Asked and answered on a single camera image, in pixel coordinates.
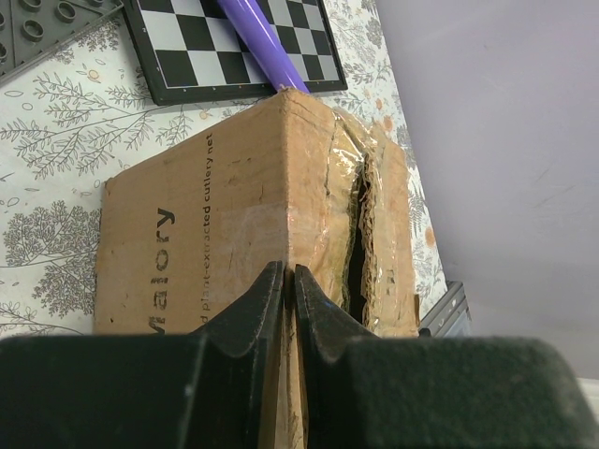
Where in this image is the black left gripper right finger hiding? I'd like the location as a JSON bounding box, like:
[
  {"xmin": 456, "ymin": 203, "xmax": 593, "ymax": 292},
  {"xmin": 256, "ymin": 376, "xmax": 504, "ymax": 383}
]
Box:
[{"xmin": 295, "ymin": 266, "xmax": 594, "ymax": 448}]

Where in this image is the black white chessboard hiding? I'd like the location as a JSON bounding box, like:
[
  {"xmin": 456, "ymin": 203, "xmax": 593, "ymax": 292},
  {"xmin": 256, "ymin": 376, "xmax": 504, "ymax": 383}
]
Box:
[{"xmin": 124, "ymin": 0, "xmax": 347, "ymax": 106}]

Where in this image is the brown cardboard express box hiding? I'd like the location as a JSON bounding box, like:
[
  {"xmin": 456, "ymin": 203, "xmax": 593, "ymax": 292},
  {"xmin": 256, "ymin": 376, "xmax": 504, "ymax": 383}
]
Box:
[{"xmin": 95, "ymin": 90, "xmax": 418, "ymax": 448}]

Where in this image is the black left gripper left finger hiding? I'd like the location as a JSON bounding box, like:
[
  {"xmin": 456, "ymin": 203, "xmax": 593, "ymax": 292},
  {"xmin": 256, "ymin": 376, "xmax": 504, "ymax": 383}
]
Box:
[{"xmin": 1, "ymin": 262, "xmax": 285, "ymax": 448}]

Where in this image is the grey studded building plate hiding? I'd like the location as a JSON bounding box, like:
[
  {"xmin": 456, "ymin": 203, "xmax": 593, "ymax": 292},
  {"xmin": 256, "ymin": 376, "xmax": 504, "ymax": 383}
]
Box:
[{"xmin": 1, "ymin": 0, "xmax": 123, "ymax": 83}]

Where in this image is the purple toy microphone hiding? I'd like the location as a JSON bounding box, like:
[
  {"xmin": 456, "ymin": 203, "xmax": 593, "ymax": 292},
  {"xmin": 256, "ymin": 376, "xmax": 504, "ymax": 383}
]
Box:
[{"xmin": 217, "ymin": 0, "xmax": 310, "ymax": 94}]

